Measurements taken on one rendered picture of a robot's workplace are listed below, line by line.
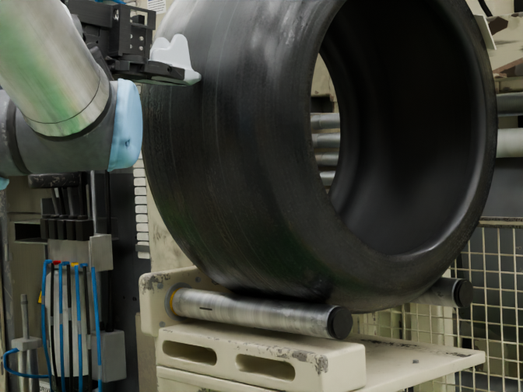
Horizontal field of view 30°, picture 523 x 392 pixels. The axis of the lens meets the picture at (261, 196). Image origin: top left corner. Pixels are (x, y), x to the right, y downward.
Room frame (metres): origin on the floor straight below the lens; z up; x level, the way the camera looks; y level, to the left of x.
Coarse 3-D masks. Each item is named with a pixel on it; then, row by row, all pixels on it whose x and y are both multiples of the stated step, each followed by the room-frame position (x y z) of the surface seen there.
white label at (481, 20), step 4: (476, 16) 1.53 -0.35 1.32; (480, 16) 1.52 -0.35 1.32; (484, 16) 1.51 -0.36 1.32; (476, 20) 1.53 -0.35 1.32; (480, 20) 1.52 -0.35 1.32; (484, 20) 1.51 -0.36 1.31; (480, 24) 1.53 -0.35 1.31; (484, 24) 1.52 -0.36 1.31; (480, 28) 1.54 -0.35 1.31; (484, 28) 1.53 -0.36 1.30; (488, 28) 1.52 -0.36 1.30; (484, 32) 1.53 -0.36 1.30; (488, 32) 1.52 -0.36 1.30; (484, 36) 1.54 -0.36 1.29; (488, 36) 1.53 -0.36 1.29; (484, 40) 1.54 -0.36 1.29; (488, 40) 1.53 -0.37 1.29; (492, 40) 1.52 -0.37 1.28; (488, 44) 1.54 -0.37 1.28; (492, 44) 1.53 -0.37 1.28; (488, 48) 1.55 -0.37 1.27; (492, 48) 1.54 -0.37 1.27; (496, 48) 1.53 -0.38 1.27
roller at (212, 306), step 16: (176, 304) 1.50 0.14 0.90; (192, 304) 1.47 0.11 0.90; (208, 304) 1.45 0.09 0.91; (224, 304) 1.42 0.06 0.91; (240, 304) 1.40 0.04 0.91; (256, 304) 1.37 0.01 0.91; (272, 304) 1.35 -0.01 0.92; (288, 304) 1.33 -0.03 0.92; (304, 304) 1.32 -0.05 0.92; (320, 304) 1.30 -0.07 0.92; (224, 320) 1.43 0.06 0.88; (240, 320) 1.40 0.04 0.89; (256, 320) 1.37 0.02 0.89; (272, 320) 1.34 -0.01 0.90; (288, 320) 1.32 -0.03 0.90; (304, 320) 1.30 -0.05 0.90; (320, 320) 1.28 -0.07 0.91; (336, 320) 1.27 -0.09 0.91; (352, 320) 1.29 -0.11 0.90; (320, 336) 1.29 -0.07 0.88; (336, 336) 1.27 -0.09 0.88
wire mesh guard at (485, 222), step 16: (480, 224) 1.66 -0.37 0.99; (496, 224) 1.64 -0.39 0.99; (512, 224) 1.62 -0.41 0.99; (496, 272) 1.65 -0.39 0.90; (512, 272) 1.63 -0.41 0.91; (480, 288) 1.68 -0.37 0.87; (416, 304) 1.77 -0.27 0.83; (480, 304) 1.68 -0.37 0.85; (416, 320) 1.77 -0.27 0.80; (464, 320) 1.70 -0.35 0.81; (464, 336) 1.70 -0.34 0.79; (432, 384) 1.75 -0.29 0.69; (448, 384) 1.73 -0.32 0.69
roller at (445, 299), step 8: (440, 280) 1.49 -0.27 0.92; (448, 280) 1.48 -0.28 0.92; (456, 280) 1.47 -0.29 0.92; (464, 280) 1.47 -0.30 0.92; (432, 288) 1.49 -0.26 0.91; (440, 288) 1.48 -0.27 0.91; (448, 288) 1.47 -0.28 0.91; (456, 288) 1.46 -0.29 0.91; (464, 288) 1.46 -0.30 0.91; (472, 288) 1.48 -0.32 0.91; (424, 296) 1.50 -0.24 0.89; (432, 296) 1.49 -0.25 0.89; (440, 296) 1.48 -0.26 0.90; (448, 296) 1.47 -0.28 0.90; (456, 296) 1.46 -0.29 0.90; (464, 296) 1.46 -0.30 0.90; (472, 296) 1.48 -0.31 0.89; (432, 304) 1.50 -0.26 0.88; (440, 304) 1.49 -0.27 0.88; (448, 304) 1.47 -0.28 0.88; (456, 304) 1.46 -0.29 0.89; (464, 304) 1.46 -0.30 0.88
